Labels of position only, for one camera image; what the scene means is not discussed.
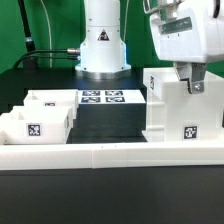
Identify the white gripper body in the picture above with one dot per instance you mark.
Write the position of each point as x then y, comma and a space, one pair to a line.
187, 30

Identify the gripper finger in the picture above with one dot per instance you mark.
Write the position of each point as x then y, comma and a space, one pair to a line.
196, 78
182, 70

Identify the white drawer cabinet box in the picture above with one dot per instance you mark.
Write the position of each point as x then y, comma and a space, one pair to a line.
173, 114

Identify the white front drawer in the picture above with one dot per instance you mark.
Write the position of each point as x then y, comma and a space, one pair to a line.
38, 125

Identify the white drawer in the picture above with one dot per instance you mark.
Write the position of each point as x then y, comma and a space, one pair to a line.
38, 125
63, 97

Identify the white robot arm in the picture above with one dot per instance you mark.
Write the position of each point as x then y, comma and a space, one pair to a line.
103, 53

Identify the white rear drawer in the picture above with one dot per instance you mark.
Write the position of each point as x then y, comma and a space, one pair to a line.
63, 97

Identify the white U-shaped border fence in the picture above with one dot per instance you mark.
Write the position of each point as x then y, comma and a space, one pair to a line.
110, 155

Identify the white marker tag sheet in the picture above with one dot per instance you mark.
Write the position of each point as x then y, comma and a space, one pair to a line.
110, 97

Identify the black pole stand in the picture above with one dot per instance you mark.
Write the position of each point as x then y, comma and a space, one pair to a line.
30, 63

